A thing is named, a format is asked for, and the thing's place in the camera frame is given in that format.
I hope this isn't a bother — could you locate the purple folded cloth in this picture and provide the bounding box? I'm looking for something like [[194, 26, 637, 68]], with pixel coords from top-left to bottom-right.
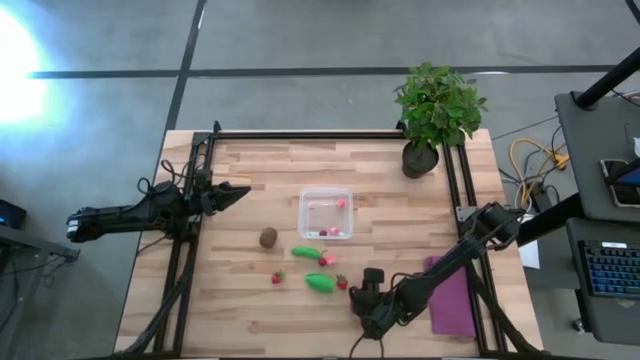
[[423, 255, 478, 339]]

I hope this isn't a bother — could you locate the black round pole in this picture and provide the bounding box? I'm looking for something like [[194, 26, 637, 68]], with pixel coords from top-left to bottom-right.
[[573, 47, 640, 110]]

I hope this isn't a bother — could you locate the potted green plant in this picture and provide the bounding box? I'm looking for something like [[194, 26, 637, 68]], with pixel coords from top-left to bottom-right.
[[393, 61, 489, 180]]

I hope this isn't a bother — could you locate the green toy cucumber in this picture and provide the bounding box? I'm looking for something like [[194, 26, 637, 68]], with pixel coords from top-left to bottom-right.
[[291, 245, 323, 261], [304, 272, 336, 295]]

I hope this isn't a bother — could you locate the yellow cable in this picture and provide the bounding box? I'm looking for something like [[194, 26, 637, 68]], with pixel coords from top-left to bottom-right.
[[508, 138, 570, 209]]

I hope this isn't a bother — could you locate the backlit computer keyboard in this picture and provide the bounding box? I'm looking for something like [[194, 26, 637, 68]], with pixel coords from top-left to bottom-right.
[[578, 240, 640, 300]]

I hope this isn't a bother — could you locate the grey desk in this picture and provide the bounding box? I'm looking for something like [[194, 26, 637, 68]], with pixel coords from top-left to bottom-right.
[[553, 91, 640, 347]]

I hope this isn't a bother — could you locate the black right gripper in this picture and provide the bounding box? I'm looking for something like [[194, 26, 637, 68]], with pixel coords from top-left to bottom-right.
[[348, 285, 402, 342]]

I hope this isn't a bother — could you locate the black box device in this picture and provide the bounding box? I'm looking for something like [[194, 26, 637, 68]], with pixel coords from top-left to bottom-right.
[[0, 198, 29, 231]]

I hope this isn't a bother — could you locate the clear plastic tupperware container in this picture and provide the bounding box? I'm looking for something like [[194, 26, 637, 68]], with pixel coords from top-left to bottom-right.
[[297, 186, 355, 241]]

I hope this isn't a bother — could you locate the white paper sheet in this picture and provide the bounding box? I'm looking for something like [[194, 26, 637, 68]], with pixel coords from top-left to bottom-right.
[[517, 239, 542, 270]]

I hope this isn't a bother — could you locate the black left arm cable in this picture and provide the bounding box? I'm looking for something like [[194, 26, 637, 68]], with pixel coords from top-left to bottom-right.
[[136, 158, 201, 197]]

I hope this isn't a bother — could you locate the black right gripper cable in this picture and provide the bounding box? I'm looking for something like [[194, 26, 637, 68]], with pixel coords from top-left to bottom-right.
[[348, 333, 386, 360]]

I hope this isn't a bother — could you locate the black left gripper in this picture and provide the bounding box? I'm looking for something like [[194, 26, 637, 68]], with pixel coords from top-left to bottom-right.
[[198, 180, 252, 215]]

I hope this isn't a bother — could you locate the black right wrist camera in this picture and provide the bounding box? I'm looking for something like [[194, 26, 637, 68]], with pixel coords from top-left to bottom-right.
[[362, 267, 386, 292]]

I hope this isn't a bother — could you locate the brown kiwi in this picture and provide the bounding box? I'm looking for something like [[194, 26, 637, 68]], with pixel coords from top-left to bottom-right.
[[258, 226, 279, 249]]

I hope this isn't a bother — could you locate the grey side stand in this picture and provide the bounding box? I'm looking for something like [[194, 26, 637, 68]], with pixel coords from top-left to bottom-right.
[[0, 224, 81, 265]]

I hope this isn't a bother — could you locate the black support bar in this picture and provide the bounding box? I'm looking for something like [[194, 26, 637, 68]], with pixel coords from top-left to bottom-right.
[[514, 192, 585, 247]]

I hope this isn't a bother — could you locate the black aluminium table frame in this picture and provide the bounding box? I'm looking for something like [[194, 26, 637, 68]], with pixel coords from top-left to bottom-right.
[[115, 119, 544, 359]]

